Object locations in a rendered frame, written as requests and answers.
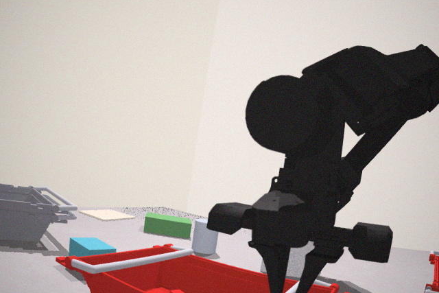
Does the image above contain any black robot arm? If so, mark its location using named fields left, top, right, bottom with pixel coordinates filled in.
left=246, top=44, right=439, bottom=248

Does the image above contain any red plastic tray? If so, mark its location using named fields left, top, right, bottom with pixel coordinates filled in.
left=56, top=244, right=270, bottom=293

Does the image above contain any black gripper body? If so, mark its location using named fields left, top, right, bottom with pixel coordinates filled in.
left=207, top=158, right=393, bottom=263

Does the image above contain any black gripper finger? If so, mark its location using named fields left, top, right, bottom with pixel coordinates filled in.
left=248, top=241, right=291, bottom=293
left=295, top=249, right=344, bottom=293

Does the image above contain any light grey cylinder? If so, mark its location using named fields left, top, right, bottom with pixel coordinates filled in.
left=191, top=219, right=219, bottom=254

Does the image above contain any cream flat panel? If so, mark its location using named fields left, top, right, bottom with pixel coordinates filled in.
left=79, top=209, right=135, bottom=221

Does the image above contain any green rectangular block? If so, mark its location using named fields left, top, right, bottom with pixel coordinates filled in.
left=143, top=212, right=192, bottom=238

